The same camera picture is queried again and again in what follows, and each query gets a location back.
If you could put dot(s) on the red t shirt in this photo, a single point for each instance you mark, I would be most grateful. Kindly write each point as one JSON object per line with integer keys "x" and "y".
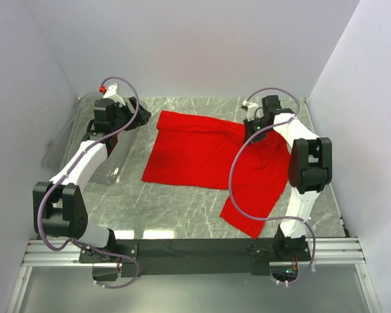
{"x": 194, "y": 150}

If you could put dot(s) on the clear plastic bin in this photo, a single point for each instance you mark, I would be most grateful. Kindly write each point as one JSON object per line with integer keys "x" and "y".
{"x": 67, "y": 142}

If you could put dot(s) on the black base beam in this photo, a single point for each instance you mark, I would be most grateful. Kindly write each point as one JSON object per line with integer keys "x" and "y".
{"x": 197, "y": 256}

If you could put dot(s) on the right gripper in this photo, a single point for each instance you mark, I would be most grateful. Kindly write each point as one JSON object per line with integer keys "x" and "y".
{"x": 247, "y": 128}

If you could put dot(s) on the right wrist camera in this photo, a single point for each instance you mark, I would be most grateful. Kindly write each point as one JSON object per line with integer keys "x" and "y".
{"x": 250, "y": 109}

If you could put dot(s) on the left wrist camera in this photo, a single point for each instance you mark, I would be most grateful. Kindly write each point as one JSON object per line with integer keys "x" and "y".
{"x": 111, "y": 92}

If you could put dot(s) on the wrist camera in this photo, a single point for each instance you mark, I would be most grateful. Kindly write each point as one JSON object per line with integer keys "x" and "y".
{"x": 111, "y": 92}
{"x": 250, "y": 109}

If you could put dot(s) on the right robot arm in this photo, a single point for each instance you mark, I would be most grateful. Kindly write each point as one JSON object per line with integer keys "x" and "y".
{"x": 309, "y": 171}

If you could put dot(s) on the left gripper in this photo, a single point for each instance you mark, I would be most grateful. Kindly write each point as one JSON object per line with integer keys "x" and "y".
{"x": 141, "y": 119}

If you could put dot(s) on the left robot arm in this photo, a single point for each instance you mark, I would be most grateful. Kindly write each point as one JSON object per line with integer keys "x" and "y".
{"x": 58, "y": 206}

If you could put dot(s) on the aluminium rail frame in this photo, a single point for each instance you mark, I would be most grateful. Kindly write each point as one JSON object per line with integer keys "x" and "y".
{"x": 328, "y": 251}

